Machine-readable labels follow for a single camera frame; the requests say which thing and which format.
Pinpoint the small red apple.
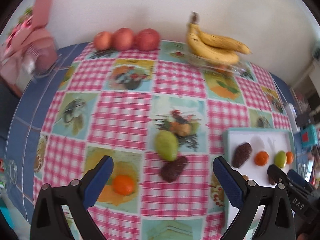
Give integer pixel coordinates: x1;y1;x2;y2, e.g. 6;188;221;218
93;31;112;50

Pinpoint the blue denim table cover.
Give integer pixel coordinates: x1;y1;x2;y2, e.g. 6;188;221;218
5;43;87;223

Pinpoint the upper yellow banana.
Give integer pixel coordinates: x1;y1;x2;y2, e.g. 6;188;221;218
198;30;251;55

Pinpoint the lower yellow banana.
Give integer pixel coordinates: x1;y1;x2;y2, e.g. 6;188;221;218
186;12;240;65

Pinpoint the yellow banana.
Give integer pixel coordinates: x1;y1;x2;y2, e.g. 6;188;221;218
186;12;240;65
198;30;251;55

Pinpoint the middle red apple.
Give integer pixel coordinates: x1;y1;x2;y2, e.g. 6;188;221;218
112;28;134;51

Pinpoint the clear glass jar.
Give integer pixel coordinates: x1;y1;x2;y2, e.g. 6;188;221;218
1;158;18;193

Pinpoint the dark brown avocado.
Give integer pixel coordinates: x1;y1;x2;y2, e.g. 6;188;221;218
268;176;277;186
160;156;188;183
232;142;252;168

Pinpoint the pink checkered fruit tablecloth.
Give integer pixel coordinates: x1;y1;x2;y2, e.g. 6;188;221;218
33;41;292;239

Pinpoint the green pear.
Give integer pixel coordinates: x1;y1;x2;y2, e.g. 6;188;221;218
274;151;287;168
154;130;178;161

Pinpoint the pink gift bouquet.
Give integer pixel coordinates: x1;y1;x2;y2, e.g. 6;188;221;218
1;0;58;98

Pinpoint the teal toy box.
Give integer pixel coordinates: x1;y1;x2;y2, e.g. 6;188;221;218
300;125;318;150

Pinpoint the large red apple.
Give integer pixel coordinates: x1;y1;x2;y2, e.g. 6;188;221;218
135;28;160;51

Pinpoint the white tray teal rim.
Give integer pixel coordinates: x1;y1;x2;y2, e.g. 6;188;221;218
213;128;296;239

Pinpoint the white power strip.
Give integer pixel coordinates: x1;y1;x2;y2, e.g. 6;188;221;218
285;103;300;134

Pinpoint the black power adapter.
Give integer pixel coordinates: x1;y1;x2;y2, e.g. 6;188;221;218
296;112;313;128

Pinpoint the clear plastic fruit container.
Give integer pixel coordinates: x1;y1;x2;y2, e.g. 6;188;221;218
184;50;249;76

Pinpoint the orange mandarin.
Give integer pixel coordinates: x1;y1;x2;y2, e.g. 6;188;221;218
254;151;269;166
286;151;295;165
112;174;136;196

